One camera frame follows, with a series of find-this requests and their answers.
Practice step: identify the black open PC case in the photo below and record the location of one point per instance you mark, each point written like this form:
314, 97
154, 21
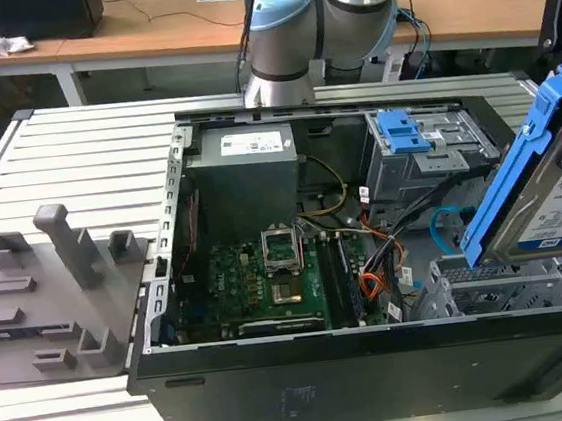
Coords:
329, 381

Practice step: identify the grey parts rack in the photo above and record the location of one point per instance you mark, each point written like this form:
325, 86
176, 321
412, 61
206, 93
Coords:
46, 315

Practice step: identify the CPU socket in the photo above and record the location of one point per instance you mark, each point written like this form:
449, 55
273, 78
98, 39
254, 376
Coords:
287, 292

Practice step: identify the black graphics card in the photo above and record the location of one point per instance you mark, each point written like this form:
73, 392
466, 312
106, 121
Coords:
278, 326

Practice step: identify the crumpled white paper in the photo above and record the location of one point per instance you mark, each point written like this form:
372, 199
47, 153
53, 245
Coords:
7, 43

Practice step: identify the green motherboard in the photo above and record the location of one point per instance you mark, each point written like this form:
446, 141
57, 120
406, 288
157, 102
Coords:
228, 286

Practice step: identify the grey optical drive cage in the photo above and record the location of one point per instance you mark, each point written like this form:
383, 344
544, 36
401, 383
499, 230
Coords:
398, 173

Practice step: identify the grey power supply unit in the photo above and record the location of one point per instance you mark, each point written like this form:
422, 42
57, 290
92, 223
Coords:
243, 184

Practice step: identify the blue plastic cage latch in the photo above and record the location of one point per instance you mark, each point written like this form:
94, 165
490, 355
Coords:
403, 132

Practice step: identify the grey metal disk bay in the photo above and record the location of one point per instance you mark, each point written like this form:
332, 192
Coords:
470, 291

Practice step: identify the black bag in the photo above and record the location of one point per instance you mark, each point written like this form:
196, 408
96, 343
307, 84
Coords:
19, 17

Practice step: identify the hard disk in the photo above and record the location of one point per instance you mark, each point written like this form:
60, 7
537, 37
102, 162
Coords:
500, 187

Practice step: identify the wooden desk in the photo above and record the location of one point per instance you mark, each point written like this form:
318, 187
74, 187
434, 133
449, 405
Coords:
152, 33

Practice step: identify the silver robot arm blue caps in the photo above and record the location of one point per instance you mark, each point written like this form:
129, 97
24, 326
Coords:
283, 44

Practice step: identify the black RAM slot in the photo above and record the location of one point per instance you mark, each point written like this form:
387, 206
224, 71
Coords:
342, 279
326, 281
333, 280
351, 278

